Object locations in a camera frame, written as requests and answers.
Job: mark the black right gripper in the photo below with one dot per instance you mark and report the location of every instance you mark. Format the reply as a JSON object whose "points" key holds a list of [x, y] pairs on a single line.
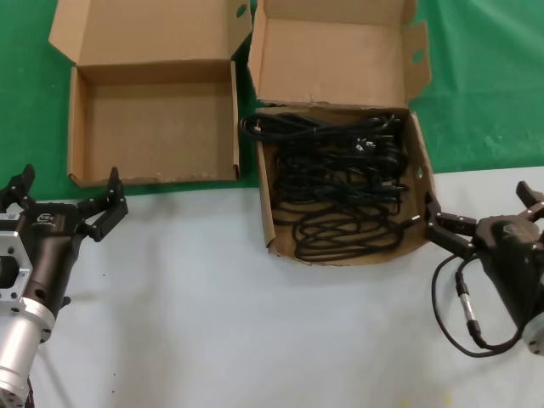
{"points": [[514, 259]]}

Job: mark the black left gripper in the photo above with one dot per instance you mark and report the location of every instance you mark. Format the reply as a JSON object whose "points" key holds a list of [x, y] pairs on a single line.
{"points": [[53, 238]]}

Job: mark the shallow open cardboard box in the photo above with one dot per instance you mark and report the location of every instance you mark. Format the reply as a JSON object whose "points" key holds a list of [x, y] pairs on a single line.
{"points": [[161, 127]]}

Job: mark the torn open cardboard box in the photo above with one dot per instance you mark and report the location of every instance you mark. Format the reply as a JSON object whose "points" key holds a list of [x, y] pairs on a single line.
{"points": [[331, 64]]}

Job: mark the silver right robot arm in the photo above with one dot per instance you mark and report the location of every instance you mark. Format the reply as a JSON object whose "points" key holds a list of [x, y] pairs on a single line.
{"points": [[536, 333]]}

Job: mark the green cloth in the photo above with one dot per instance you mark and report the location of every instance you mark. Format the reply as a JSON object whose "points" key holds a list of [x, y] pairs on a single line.
{"points": [[25, 85]]}

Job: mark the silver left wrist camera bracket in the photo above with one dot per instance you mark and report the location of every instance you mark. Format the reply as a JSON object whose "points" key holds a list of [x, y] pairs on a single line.
{"points": [[13, 255]]}

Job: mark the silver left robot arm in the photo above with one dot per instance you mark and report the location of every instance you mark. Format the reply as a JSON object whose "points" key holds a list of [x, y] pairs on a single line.
{"points": [[17, 340]]}

